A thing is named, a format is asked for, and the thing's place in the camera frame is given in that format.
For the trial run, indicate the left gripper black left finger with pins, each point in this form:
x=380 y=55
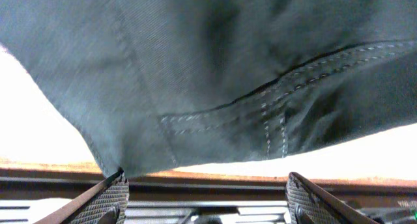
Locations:
x=104 y=203

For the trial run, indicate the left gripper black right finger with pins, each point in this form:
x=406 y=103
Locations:
x=311 y=204

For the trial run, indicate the black shorts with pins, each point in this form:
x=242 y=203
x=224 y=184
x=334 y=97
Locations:
x=152 y=85

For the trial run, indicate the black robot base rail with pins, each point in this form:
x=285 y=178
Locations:
x=28 y=196

